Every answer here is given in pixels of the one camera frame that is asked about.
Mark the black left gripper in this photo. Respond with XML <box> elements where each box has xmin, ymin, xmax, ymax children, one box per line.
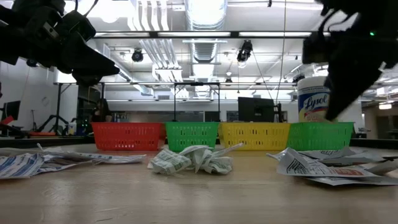
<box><xmin>29</xmin><ymin>14</ymin><xmax>121</xmax><ymax>87</ymax></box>

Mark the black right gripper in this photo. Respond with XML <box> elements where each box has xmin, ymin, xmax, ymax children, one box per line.
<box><xmin>323</xmin><ymin>29</ymin><xmax>398</xmax><ymax>121</ymax></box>

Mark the Lysol wipes canister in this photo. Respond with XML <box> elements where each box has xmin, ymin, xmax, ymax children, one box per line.
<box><xmin>297</xmin><ymin>76</ymin><xmax>332</xmax><ymax>123</ymax></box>

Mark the person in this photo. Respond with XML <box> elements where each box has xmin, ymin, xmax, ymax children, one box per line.
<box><xmin>90</xmin><ymin>98</ymin><xmax>113</xmax><ymax>123</ymax></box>

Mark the green plastic basket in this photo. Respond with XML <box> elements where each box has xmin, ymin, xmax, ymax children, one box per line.
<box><xmin>164</xmin><ymin>121</ymin><xmax>220</xmax><ymax>153</ymax></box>
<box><xmin>286</xmin><ymin>121</ymin><xmax>355</xmax><ymax>152</ymax></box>

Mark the red plastic basket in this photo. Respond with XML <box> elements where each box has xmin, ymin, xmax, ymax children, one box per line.
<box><xmin>91</xmin><ymin>121</ymin><xmax>166</xmax><ymax>152</ymax></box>

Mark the black computer monitor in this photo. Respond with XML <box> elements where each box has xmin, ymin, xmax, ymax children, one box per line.
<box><xmin>0</xmin><ymin>100</ymin><xmax>22</xmax><ymax>123</ymax></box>
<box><xmin>237</xmin><ymin>96</ymin><xmax>275</xmax><ymax>123</ymax></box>

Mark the yellow plastic basket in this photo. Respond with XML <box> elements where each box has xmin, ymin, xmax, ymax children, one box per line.
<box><xmin>218</xmin><ymin>121</ymin><xmax>292</xmax><ymax>151</ymax></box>

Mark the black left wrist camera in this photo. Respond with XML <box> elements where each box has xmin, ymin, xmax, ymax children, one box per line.
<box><xmin>61</xmin><ymin>10</ymin><xmax>97</xmax><ymax>42</ymax></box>

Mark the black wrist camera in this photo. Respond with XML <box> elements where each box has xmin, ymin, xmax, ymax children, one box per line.
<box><xmin>302</xmin><ymin>30</ymin><xmax>331</xmax><ymax>65</ymax></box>
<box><xmin>61</xmin><ymin>10</ymin><xmax>97</xmax><ymax>42</ymax></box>

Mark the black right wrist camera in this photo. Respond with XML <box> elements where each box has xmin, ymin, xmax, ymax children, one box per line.
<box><xmin>302</xmin><ymin>30</ymin><xmax>331</xmax><ymax>65</ymax></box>

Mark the black background workstation frame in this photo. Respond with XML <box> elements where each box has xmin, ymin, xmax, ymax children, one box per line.
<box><xmin>53</xmin><ymin>81</ymin><xmax>299</xmax><ymax>136</ymax></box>

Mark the thin hanging cable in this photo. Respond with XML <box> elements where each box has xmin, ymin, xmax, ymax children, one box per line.
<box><xmin>275</xmin><ymin>0</ymin><xmax>287</xmax><ymax>105</ymax></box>

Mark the black table edge rail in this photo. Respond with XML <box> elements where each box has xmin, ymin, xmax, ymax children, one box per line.
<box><xmin>0</xmin><ymin>136</ymin><xmax>398</xmax><ymax>149</ymax></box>

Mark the black overhead frame beam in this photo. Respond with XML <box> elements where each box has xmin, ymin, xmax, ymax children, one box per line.
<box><xmin>93</xmin><ymin>30</ymin><xmax>330</xmax><ymax>39</ymax></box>

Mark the silver ventilation duct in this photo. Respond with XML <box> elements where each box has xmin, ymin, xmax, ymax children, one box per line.
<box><xmin>183</xmin><ymin>0</ymin><xmax>229</xmax><ymax>99</ymax></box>

